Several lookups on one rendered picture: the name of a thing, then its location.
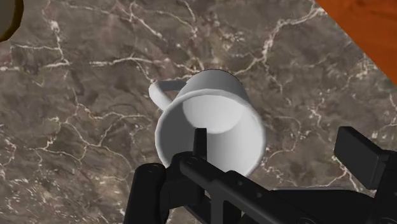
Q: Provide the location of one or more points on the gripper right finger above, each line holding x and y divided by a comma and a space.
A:
363, 158

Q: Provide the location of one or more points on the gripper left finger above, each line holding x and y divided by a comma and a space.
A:
198, 176

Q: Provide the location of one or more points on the white mug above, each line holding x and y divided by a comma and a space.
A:
214, 124

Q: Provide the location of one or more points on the olive round bowl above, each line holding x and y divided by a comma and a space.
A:
7, 17

